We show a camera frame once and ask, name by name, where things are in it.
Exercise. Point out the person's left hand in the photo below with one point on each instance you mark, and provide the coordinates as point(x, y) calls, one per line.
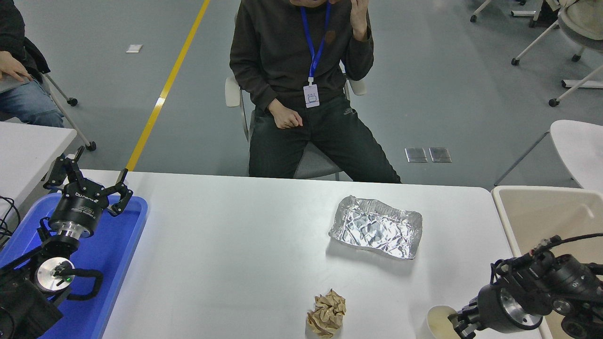
point(359, 19)
point(13, 66)

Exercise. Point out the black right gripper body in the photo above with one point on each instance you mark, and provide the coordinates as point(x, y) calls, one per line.
point(489, 308)

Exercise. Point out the white chair base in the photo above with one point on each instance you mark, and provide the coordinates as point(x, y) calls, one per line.
point(473, 19)

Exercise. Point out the white round-seat chair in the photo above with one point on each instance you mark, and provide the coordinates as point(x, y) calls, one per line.
point(579, 150)

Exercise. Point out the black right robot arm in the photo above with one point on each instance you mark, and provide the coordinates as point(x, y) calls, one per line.
point(565, 278)

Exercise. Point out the large pale plastic bin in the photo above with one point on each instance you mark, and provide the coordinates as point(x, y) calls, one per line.
point(541, 212)

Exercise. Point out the silver floor socket plate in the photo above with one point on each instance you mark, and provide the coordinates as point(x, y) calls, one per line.
point(416, 155)
point(440, 155)

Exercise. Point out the person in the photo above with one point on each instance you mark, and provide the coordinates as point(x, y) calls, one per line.
point(273, 52)
point(28, 106)

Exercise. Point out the person's right hand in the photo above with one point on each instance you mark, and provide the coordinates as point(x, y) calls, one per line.
point(285, 118)

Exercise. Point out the white grey office chair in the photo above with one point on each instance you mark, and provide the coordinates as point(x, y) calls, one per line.
point(313, 162)

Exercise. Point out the silver foil tray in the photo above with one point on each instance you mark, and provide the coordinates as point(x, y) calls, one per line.
point(377, 228)

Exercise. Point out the grey wheeled chair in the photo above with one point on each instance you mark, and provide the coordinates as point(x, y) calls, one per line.
point(91, 146)

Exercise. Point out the white chair legs with wheel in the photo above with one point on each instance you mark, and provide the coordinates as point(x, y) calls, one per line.
point(584, 84)

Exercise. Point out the white chair beige seat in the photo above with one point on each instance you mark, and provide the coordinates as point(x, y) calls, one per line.
point(584, 19)

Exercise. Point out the white side table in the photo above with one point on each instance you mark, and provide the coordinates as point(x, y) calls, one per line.
point(28, 150)

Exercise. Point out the crumpled tan paper ball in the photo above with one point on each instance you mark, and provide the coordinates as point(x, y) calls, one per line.
point(327, 313)

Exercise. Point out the white badge card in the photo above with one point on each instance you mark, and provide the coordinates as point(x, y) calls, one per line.
point(311, 96)

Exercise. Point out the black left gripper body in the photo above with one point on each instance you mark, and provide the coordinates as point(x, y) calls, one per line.
point(77, 207)

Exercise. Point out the white paper cup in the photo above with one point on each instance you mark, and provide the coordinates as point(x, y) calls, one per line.
point(438, 325)

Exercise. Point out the blue plastic tray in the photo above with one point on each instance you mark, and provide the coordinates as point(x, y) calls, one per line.
point(113, 245)

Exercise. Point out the white paper scrap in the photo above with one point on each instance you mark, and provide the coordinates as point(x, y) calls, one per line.
point(134, 48)

